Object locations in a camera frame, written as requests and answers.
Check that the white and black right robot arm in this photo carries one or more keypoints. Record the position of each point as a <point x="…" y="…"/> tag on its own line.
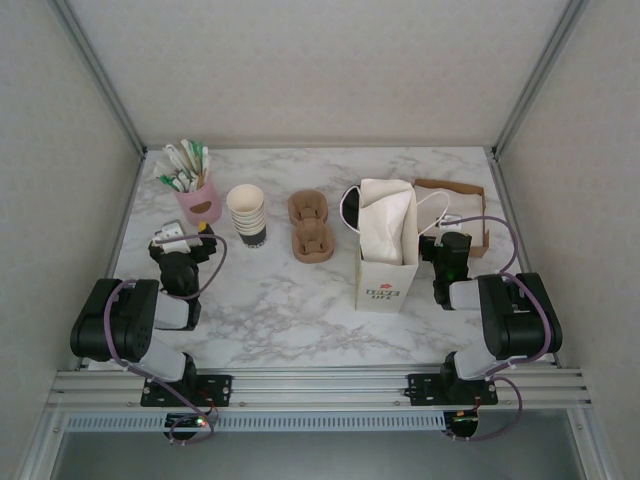
<point x="465" y="295"/>

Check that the aluminium front rail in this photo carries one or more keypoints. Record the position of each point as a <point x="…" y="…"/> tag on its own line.
<point x="320" y="387"/>

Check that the pink straw holder cup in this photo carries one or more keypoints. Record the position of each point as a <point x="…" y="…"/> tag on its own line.
<point x="202" y="207"/>

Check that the stack of paper cups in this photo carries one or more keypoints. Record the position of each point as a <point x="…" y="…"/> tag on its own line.
<point x="250" y="225"/>

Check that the white flower print paper bag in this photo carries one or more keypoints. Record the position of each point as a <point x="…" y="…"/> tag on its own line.
<point x="385" y="295"/>

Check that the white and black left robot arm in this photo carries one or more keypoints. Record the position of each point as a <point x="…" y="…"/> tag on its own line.
<point x="170" y="312"/>

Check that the green straw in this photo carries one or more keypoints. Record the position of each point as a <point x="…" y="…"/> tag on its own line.
<point x="204" y="152"/>

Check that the stack of black lids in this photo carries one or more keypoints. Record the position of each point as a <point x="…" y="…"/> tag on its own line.
<point x="351" y="205"/>

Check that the brown cardboard tray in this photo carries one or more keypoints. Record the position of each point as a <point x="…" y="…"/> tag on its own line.
<point x="450" y="186"/>

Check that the white wrapped straw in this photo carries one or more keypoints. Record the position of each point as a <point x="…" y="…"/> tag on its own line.
<point x="165" y="169"/>
<point x="187" y="150"/>
<point x="175" y="155"/>

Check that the aluminium side rail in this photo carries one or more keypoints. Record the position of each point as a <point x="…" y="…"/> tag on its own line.
<point x="522" y="250"/>
<point x="120" y="235"/>

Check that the controller board with LED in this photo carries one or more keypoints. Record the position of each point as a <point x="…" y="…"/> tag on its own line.
<point x="185" y="422"/>
<point x="462" y="422"/>

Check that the wooden stirrer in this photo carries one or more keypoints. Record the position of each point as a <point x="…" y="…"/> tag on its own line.
<point x="194" y="175"/>

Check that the aluminium frame post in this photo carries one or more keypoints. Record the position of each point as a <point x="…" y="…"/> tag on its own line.
<point x="103" y="75"/>
<point x="535" y="75"/>

